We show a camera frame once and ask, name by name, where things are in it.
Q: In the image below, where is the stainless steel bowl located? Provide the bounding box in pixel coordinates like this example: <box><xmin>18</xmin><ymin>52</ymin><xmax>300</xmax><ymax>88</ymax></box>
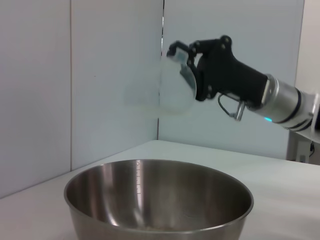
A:
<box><xmin>63</xmin><ymin>159</ymin><xmax>255</xmax><ymax>240</ymax></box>

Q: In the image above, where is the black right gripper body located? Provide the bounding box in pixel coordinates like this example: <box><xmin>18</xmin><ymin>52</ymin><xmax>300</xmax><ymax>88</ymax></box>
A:
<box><xmin>195</xmin><ymin>34</ymin><xmax>269</xmax><ymax>106</ymax></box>

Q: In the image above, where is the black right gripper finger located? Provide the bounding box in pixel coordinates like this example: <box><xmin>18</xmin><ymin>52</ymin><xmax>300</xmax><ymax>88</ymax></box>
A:
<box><xmin>179</xmin><ymin>57</ymin><xmax>200</xmax><ymax>95</ymax></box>
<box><xmin>166</xmin><ymin>40</ymin><xmax>204</xmax><ymax>62</ymax></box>

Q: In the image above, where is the right gripper cable with plug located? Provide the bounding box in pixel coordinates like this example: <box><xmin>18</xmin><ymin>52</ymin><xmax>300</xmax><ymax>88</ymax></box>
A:
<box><xmin>217</xmin><ymin>94</ymin><xmax>248</xmax><ymax>123</ymax></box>

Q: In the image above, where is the transparent plastic cup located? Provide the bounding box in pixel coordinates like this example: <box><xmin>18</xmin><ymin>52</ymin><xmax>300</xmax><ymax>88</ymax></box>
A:
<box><xmin>123</xmin><ymin>53</ymin><xmax>199</xmax><ymax>119</ymax></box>

